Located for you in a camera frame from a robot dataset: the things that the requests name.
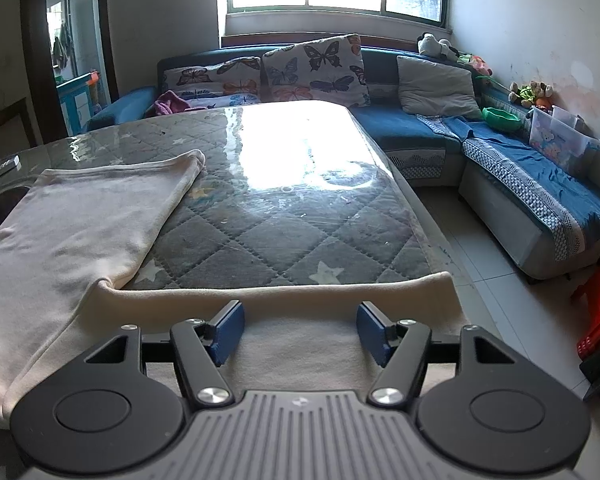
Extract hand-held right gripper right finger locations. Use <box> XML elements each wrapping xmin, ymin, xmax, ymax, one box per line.
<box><xmin>356</xmin><ymin>301</ymin><xmax>516</xmax><ymax>407</ymax></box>

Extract grey pillow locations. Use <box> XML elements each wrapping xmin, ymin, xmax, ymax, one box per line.
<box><xmin>396</xmin><ymin>55</ymin><xmax>483</xmax><ymax>121</ymax></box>

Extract grey quilted star table mat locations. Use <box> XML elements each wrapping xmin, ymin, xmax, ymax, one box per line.
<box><xmin>0</xmin><ymin>101</ymin><xmax>463</xmax><ymax>292</ymax></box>

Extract cream garment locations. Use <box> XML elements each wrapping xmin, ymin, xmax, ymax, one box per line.
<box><xmin>0</xmin><ymin>149</ymin><xmax>470</xmax><ymax>431</ymax></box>

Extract light blue cabinet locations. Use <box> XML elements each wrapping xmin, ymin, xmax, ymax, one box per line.
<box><xmin>56</xmin><ymin>71</ymin><xmax>104</xmax><ymax>136</ymax></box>

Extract panda plush toy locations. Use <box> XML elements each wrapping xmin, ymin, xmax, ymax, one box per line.
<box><xmin>417</xmin><ymin>32</ymin><xmax>462</xmax><ymax>62</ymax></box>

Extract dark framed board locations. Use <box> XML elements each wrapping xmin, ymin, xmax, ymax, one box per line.
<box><xmin>0</xmin><ymin>97</ymin><xmax>44</xmax><ymax>167</ymax></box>

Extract dark wooden door frame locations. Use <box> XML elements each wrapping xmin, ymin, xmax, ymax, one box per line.
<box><xmin>20</xmin><ymin>0</ymin><xmax>122</xmax><ymax>147</ymax></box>

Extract large butterfly print pillow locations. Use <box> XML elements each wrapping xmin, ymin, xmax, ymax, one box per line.
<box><xmin>261</xmin><ymin>34</ymin><xmax>371</xmax><ymax>108</ymax></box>

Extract blue corner sofa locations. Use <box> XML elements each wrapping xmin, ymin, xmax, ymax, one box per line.
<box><xmin>82</xmin><ymin>42</ymin><xmax>600</xmax><ymax>282</ymax></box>

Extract brown and green plush toys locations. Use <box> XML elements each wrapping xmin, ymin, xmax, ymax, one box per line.
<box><xmin>508</xmin><ymin>80</ymin><xmax>556</xmax><ymax>112</ymax></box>

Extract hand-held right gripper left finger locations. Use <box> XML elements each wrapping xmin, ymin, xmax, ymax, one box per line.
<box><xmin>84</xmin><ymin>300</ymin><xmax>246</xmax><ymax>408</ymax></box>

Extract pink plush toy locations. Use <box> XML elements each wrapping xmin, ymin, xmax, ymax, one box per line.
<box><xmin>466</xmin><ymin>54</ymin><xmax>494</xmax><ymax>79</ymax></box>

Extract clear plastic storage box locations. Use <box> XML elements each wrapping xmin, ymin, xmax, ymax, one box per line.
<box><xmin>528</xmin><ymin>105</ymin><xmax>600</xmax><ymax>179</ymax></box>

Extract small butterfly print pillow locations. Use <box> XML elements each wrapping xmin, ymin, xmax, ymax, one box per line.
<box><xmin>164</xmin><ymin>56</ymin><xmax>262</xmax><ymax>102</ymax></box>

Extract green plastic bowl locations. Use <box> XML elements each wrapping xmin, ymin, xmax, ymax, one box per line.
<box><xmin>481</xmin><ymin>106</ymin><xmax>524</xmax><ymax>133</ymax></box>

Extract purple cloth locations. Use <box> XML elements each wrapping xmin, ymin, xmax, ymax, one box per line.
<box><xmin>152</xmin><ymin>90</ymin><xmax>194</xmax><ymax>117</ymax></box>

